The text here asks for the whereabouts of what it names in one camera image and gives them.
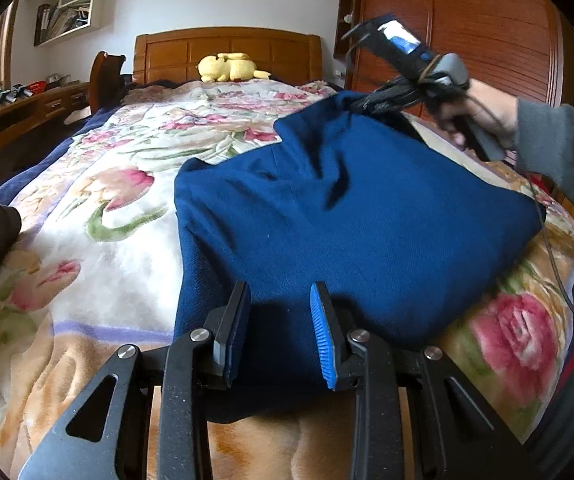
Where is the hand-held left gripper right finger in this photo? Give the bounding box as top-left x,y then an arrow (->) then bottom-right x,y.
309,281 -> 542,480

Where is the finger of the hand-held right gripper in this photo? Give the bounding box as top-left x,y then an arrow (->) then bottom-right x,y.
349,76 -> 435,116

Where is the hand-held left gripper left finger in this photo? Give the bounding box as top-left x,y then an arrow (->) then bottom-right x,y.
17,280 -> 252,480

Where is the dark blue garment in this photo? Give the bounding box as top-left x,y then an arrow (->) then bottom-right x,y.
173,90 -> 548,423

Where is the person's right forearm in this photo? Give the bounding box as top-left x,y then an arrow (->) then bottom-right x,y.
514,97 -> 574,241

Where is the person's right hand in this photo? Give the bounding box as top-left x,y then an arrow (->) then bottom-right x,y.
434,77 -> 520,151

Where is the wooden louvered wardrobe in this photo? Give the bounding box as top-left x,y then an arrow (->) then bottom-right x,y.
347,0 -> 570,126

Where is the floral blanket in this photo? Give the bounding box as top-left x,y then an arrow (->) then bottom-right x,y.
0,79 -> 574,480

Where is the yellow plush toy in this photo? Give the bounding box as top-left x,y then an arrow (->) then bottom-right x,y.
197,51 -> 271,83

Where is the wooden bed headboard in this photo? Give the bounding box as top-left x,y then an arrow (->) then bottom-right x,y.
133,26 -> 322,86

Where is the navy blue bed sheet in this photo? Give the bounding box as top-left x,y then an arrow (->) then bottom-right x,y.
0,107 -> 112,206

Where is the wooden chair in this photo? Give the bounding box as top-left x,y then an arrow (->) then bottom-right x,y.
89,51 -> 128,113

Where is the wooden desk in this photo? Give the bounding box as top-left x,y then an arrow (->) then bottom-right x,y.
0,80 -> 92,201

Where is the row of books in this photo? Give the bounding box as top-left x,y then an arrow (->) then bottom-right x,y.
34,0 -> 92,43

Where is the black cable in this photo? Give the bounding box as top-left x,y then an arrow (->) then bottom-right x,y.
524,172 -> 574,346

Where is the white wall shelf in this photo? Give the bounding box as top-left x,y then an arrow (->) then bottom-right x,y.
27,0 -> 106,48

